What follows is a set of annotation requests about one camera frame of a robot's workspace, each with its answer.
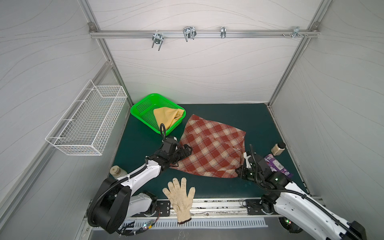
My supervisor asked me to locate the metal u-bolt hook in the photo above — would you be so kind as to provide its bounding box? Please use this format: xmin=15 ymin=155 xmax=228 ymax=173
xmin=152 ymin=33 xmax=164 ymax=51
xmin=183 ymin=26 xmax=197 ymax=42

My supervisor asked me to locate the aluminium cross rail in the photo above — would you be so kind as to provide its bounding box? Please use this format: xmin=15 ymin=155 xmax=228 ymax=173
xmin=90 ymin=29 xmax=321 ymax=39

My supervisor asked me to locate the base cable bundle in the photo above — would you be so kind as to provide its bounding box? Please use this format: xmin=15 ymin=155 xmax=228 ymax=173
xmin=115 ymin=206 xmax=161 ymax=237
xmin=277 ymin=216 xmax=304 ymax=234

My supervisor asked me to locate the purple snack packet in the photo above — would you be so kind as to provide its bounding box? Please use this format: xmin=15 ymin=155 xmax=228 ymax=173
xmin=264 ymin=154 xmax=293 ymax=178

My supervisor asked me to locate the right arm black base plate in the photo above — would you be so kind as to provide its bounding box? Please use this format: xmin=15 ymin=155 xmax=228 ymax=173
xmin=242 ymin=199 xmax=278 ymax=216

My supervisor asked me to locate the small beige bottle black cap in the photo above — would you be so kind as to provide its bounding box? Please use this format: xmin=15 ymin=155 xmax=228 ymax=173
xmin=271 ymin=142 xmax=286 ymax=156

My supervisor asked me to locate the small beige bottle left side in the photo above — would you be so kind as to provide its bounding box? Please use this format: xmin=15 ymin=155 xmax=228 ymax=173
xmin=110 ymin=166 xmax=128 ymax=179

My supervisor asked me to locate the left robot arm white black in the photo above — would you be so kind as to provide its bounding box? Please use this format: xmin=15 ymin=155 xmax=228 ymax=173
xmin=86 ymin=124 xmax=193 ymax=234

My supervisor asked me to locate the white knit work glove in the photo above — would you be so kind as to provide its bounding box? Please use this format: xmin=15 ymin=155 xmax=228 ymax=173
xmin=163 ymin=178 xmax=196 ymax=225

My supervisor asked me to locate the right base cable bundle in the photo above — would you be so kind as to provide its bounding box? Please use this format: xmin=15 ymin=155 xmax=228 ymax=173
xmin=277 ymin=216 xmax=304 ymax=234

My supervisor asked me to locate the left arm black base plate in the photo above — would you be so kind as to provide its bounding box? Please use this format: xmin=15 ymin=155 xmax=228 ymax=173
xmin=150 ymin=200 xmax=171 ymax=217

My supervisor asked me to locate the green plastic basket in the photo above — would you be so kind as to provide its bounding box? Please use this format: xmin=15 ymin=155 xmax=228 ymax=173
xmin=130 ymin=94 xmax=187 ymax=135

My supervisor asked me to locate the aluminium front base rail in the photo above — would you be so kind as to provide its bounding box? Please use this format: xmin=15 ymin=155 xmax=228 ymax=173
xmin=124 ymin=198 xmax=278 ymax=222

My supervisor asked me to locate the left base cable bundle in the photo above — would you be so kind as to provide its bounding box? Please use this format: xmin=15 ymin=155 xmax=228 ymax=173
xmin=115 ymin=206 xmax=161 ymax=237

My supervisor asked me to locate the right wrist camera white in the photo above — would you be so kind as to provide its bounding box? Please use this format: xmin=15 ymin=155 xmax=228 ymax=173
xmin=243 ymin=152 xmax=252 ymax=169

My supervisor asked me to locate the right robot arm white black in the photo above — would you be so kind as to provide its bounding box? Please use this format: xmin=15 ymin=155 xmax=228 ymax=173
xmin=237 ymin=150 xmax=367 ymax=240

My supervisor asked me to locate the yellow tan skirt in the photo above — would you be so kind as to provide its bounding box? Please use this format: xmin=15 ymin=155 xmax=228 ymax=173
xmin=154 ymin=107 xmax=185 ymax=130

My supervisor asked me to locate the red plaid skirt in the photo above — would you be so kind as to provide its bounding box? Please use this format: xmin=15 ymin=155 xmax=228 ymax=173
xmin=173 ymin=115 xmax=246 ymax=179

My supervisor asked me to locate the white wire basket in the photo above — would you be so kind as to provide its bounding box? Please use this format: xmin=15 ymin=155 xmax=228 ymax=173
xmin=45 ymin=80 xmax=127 ymax=156

